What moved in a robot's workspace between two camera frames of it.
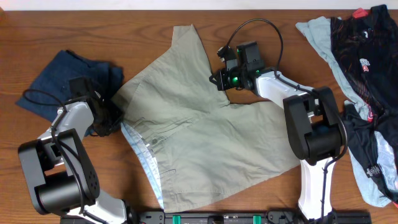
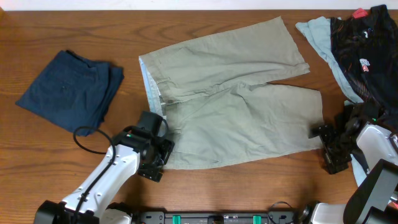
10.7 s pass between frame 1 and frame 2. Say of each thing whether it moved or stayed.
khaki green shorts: moved
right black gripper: moved
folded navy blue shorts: stayed
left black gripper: moved
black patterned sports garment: stayed
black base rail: stayed
